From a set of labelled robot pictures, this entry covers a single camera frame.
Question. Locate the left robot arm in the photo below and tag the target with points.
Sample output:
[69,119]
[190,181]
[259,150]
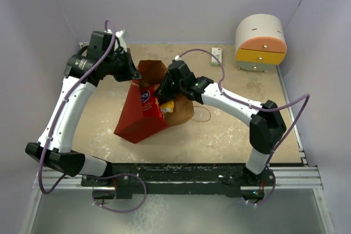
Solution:
[106,54]

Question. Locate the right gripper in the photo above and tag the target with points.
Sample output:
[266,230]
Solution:
[163,90]

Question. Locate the round pastel drawer cabinet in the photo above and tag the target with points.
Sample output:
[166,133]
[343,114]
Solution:
[259,43]

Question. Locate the yellow snack packet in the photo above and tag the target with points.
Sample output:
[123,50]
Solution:
[167,107]

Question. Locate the large red snack bag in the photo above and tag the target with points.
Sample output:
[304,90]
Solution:
[149,103]

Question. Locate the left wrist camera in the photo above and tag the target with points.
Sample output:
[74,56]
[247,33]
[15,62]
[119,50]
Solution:
[120,40]

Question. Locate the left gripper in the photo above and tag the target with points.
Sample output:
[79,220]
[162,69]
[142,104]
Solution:
[134,73]

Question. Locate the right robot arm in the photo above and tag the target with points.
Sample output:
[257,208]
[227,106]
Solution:
[264,120]

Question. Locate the red paper bag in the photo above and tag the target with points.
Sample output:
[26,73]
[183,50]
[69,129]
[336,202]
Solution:
[132,126]

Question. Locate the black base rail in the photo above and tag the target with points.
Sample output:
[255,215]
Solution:
[229,179]

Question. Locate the small white box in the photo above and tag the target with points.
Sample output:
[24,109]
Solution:
[216,57]

